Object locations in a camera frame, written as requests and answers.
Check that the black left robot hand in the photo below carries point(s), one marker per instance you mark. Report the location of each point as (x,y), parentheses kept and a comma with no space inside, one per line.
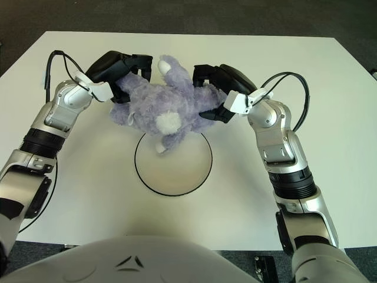
(109,67)

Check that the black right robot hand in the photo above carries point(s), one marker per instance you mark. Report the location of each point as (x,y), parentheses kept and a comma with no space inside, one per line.
(232,76)

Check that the purple plush doll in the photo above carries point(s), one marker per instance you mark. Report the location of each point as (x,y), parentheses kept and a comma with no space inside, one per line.
(165,100)

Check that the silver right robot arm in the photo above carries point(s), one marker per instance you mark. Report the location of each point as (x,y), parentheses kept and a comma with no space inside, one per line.
(288,153)

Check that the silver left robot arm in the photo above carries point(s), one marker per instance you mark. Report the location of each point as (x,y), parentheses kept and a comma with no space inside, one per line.
(44,132)

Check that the white plate with black rim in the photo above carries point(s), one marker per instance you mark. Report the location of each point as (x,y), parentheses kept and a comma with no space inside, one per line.
(173,174)

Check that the grey robot torso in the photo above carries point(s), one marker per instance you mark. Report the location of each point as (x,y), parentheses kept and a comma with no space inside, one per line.
(147,262)

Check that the black metal table bracket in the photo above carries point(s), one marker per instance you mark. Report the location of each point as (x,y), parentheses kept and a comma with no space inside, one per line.
(266,269)

